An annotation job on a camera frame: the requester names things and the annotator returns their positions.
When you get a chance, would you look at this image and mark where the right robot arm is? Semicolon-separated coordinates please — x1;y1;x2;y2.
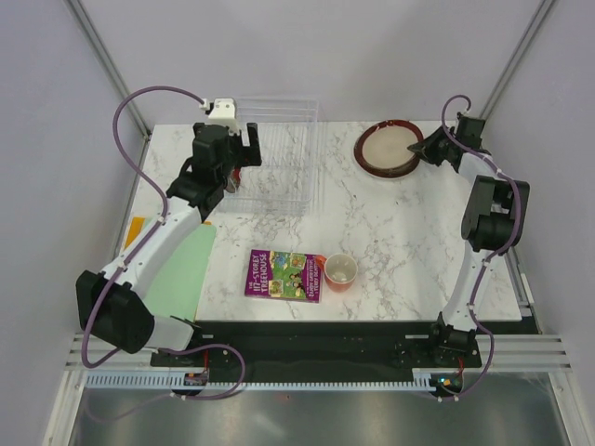
408;114;530;366

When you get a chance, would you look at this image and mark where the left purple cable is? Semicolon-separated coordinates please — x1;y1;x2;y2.
81;85;247;424

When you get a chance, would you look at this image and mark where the green folder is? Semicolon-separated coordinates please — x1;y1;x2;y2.
129;219;216;321

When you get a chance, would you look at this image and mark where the orange mug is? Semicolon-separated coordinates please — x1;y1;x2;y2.
314;254;358;293

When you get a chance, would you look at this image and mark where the white wire dish rack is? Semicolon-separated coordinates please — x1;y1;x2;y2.
218;97;319;216

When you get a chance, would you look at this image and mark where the dark rimmed cream plate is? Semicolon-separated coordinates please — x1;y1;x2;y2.
353;120;424;179

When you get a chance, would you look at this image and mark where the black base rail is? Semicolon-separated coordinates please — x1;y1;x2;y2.
151;321;482;381

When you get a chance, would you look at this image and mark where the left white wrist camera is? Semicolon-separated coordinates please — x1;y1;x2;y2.
200;98;239;134

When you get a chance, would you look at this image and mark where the yellow folder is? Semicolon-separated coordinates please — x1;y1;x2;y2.
123;216;146;250

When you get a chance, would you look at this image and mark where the small red floral plate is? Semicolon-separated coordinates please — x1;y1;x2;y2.
225;168;241;194

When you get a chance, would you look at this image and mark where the white slotted cable duct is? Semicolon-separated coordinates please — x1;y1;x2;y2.
85;369;462;392

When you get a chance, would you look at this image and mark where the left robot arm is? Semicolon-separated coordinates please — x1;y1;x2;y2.
75;123;262;365

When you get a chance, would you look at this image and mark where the purple treehouse book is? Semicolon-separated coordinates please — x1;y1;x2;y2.
245;249;324;304

